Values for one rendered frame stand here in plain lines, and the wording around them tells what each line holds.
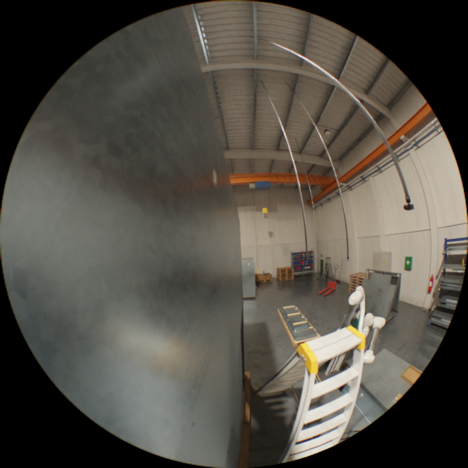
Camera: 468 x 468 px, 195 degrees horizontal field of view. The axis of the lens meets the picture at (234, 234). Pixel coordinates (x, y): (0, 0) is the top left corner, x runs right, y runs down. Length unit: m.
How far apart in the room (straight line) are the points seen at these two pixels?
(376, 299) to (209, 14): 9.33
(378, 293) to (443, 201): 4.07
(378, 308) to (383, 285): 0.74
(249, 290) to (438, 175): 9.85
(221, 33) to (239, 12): 0.93
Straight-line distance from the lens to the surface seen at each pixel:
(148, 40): 0.17
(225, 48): 5.39
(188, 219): 0.15
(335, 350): 0.80
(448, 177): 6.63
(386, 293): 5.15
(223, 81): 5.79
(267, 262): 11.58
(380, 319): 2.53
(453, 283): 5.82
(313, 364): 0.73
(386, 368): 3.22
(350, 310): 1.83
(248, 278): 7.16
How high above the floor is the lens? 2.84
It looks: 5 degrees up
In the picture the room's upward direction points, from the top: 3 degrees counter-clockwise
